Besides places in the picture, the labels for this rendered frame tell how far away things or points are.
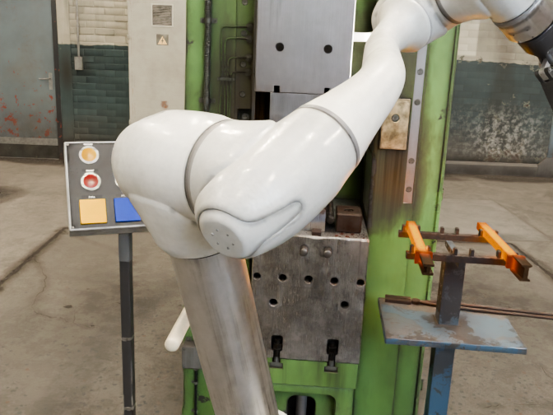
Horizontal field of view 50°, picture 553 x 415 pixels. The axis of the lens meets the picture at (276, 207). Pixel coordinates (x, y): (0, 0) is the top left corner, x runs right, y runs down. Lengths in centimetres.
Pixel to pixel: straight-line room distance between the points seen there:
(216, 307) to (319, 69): 122
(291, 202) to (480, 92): 775
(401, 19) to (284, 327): 128
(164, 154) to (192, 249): 13
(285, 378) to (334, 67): 107
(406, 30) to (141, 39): 642
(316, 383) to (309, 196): 158
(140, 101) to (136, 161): 666
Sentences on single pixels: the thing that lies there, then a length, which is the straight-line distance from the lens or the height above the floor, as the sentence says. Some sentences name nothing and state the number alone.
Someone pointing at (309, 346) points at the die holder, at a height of 52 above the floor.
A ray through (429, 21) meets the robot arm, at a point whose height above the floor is 155.
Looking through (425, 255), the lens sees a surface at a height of 98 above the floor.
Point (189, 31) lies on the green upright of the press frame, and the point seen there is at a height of 154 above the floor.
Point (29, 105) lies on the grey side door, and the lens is 850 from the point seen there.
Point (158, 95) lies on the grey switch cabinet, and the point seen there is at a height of 93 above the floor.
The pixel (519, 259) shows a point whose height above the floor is 99.
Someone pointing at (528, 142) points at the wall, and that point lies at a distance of 864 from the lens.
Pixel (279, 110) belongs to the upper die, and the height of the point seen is 131.
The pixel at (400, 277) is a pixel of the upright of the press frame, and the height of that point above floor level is 72.
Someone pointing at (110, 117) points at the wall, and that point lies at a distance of 816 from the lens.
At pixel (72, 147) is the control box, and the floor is 118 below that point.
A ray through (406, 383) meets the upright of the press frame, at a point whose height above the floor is 29.
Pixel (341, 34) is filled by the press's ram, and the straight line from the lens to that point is 193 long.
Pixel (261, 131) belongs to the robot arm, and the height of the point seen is 141.
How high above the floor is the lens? 149
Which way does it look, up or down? 15 degrees down
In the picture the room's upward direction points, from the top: 2 degrees clockwise
